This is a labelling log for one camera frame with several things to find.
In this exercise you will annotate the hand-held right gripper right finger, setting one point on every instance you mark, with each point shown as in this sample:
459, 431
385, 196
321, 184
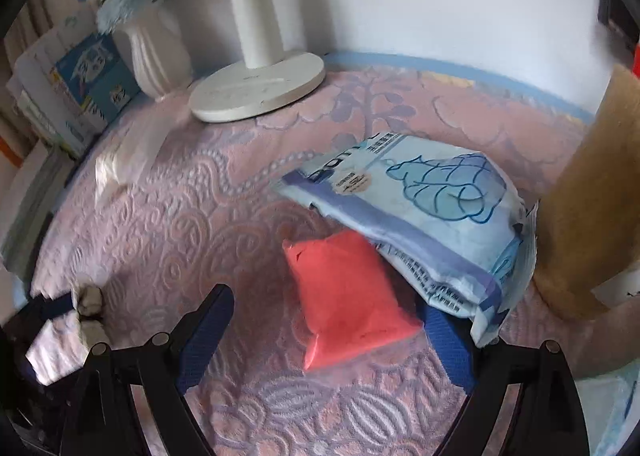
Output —
452, 351

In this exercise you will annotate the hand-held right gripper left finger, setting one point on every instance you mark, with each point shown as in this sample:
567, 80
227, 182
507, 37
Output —
200, 341

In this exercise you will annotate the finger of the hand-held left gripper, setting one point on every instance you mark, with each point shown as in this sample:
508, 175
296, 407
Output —
50, 308

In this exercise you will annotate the lilac printed pouch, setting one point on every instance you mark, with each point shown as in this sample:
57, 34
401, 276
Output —
52, 346

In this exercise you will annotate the white printed cloth bundle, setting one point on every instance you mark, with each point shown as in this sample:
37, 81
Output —
90, 306

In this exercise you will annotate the pink patterned tablecloth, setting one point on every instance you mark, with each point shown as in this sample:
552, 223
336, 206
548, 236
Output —
225, 211

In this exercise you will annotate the blue wet wipes packet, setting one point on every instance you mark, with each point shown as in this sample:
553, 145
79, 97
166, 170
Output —
425, 196

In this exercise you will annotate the white plastic bag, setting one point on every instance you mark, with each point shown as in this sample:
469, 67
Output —
125, 155

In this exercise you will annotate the wooden pen holder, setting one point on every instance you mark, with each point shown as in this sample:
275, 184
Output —
590, 186

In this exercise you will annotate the stack of papers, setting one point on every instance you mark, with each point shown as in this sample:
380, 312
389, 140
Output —
35, 85

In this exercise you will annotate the blue illustrated book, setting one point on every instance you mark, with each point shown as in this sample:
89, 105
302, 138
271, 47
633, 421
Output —
95, 70

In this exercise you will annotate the white ribbed vase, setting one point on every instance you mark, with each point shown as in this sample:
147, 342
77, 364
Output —
160, 55

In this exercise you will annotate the black monitor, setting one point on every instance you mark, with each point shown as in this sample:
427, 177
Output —
620, 10

